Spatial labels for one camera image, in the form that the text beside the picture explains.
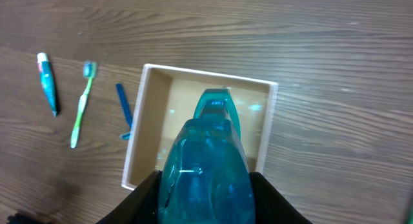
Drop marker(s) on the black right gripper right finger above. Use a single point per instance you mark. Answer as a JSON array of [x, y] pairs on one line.
[[270, 206]]

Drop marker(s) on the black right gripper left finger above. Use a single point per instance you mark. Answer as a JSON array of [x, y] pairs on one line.
[[140, 206]]

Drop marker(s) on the teal transparent bottle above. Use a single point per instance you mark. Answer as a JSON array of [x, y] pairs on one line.
[[205, 178]]

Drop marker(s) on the blue disposable razor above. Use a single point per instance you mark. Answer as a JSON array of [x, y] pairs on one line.
[[126, 110]]

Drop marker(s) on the white square cardboard box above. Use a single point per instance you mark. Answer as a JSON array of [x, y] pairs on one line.
[[175, 103]]

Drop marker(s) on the green white toothbrush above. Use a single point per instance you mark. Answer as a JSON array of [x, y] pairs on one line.
[[89, 72]]

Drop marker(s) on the teal toothpaste tube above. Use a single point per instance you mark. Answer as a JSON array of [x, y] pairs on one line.
[[47, 80]]

